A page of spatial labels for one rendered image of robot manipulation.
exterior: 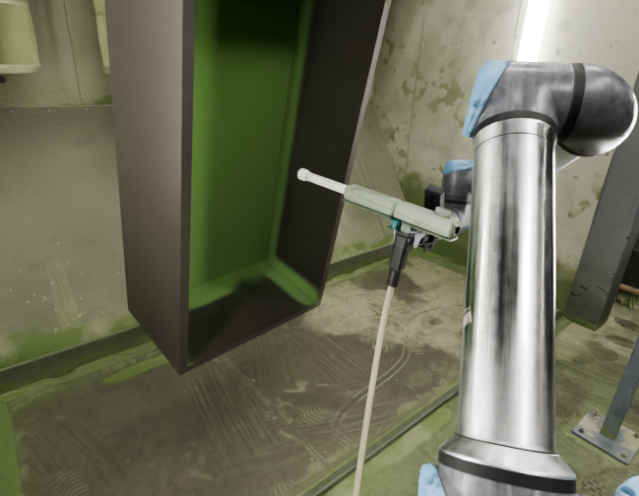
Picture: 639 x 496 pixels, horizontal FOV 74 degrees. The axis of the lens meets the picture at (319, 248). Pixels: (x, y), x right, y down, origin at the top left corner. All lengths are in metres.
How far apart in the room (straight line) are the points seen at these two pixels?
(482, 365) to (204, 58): 1.10
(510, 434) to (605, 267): 2.25
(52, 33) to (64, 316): 1.27
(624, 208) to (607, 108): 1.93
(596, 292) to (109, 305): 2.53
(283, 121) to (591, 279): 1.94
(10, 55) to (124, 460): 1.53
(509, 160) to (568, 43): 2.12
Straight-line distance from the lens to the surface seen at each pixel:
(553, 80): 0.73
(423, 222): 0.99
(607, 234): 2.71
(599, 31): 2.70
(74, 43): 2.46
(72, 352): 2.16
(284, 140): 1.61
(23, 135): 2.38
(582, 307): 2.87
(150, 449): 1.78
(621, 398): 2.05
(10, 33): 2.07
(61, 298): 2.17
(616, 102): 0.76
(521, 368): 0.56
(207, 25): 1.35
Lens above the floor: 1.32
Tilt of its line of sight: 23 degrees down
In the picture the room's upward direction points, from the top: 2 degrees clockwise
